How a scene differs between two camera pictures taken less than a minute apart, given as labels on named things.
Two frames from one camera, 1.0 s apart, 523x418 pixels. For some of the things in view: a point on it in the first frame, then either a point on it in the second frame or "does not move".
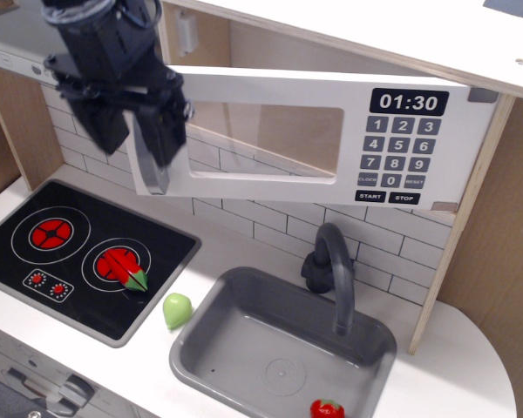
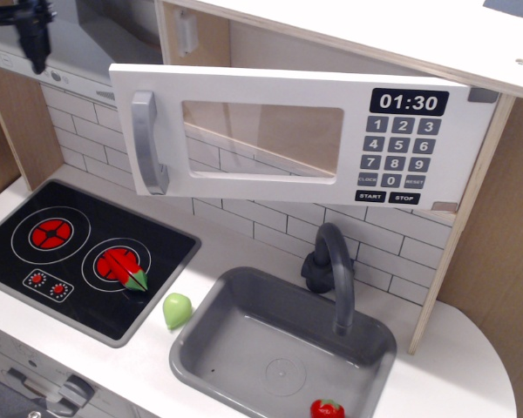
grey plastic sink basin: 268,346 does not move
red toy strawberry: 326,408 does not move
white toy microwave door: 316,138 does not move
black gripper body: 118,57 → 24,11
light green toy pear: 177,309 does not move
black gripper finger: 165,130 → 36,40
